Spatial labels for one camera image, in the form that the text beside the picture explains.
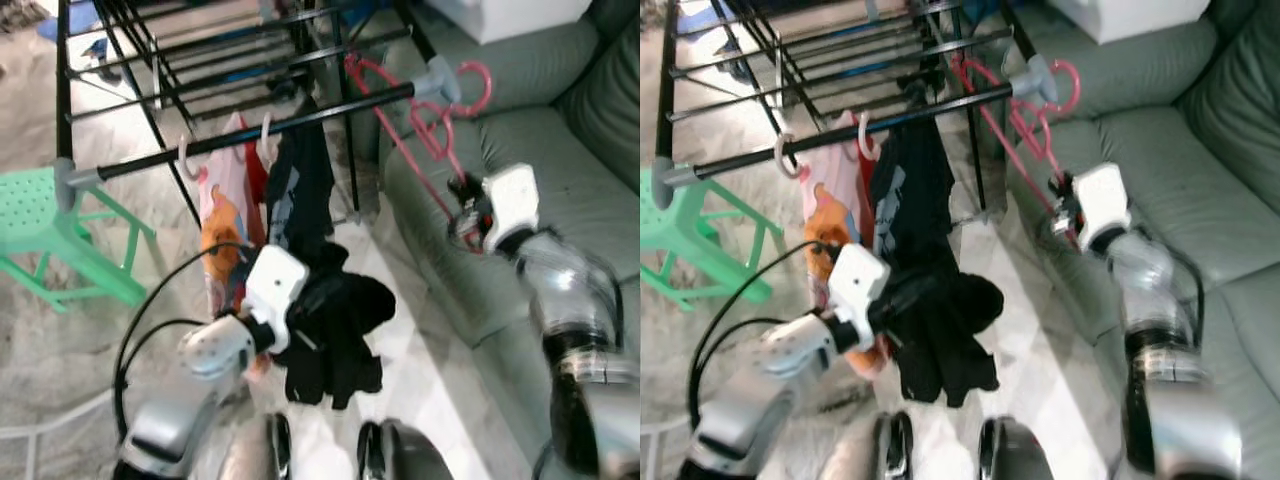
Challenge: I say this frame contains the left robot leg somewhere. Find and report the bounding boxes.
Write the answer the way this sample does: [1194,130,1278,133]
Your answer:
[820,410,913,480]
[220,410,293,480]

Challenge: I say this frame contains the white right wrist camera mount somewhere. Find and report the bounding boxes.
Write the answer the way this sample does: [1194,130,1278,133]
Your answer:
[482,163,541,253]
[1072,163,1131,251]

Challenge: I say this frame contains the right robot leg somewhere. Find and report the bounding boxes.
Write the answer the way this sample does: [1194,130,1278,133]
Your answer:
[355,418,456,480]
[978,415,1076,480]

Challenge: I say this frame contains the grey-green leather sofa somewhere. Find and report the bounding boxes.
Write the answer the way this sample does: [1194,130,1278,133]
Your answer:
[960,0,1280,480]
[380,0,641,480]

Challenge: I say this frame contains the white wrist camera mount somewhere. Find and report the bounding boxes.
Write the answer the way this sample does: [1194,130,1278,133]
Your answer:
[1072,163,1131,251]
[828,243,891,326]
[482,163,541,253]
[243,245,311,326]

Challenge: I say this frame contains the black metal drying rack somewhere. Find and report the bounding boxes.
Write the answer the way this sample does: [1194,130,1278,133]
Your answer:
[650,0,1059,216]
[55,0,466,226]

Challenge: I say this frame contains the pale pink plastic hanger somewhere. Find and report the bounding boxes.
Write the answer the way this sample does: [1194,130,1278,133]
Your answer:
[854,110,882,165]
[176,133,206,186]
[256,110,279,169]
[772,132,802,183]

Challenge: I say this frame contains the white storage box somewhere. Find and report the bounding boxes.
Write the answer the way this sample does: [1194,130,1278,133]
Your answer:
[1045,0,1213,46]
[425,0,596,46]

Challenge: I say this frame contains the red plastic hanger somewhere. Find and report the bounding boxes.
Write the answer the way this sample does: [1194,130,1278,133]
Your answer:
[343,55,494,251]
[950,55,1084,246]

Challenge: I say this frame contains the robot leg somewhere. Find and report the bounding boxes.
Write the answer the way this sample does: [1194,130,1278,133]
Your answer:
[220,410,293,480]
[820,410,913,480]
[355,418,456,480]
[978,415,1076,480]

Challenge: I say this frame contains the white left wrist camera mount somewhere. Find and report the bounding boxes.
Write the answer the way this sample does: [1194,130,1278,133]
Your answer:
[828,243,891,326]
[243,245,311,326]

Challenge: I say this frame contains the green plastic stool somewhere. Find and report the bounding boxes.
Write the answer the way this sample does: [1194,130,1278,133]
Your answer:
[0,165,161,313]
[640,165,786,311]

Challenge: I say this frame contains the black elastic waist shorts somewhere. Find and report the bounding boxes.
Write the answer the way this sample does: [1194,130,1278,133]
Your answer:
[880,265,1004,406]
[283,245,398,409]

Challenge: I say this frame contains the pink cartoon print garment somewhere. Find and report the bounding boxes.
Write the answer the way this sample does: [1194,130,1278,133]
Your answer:
[798,110,883,306]
[195,112,273,313]

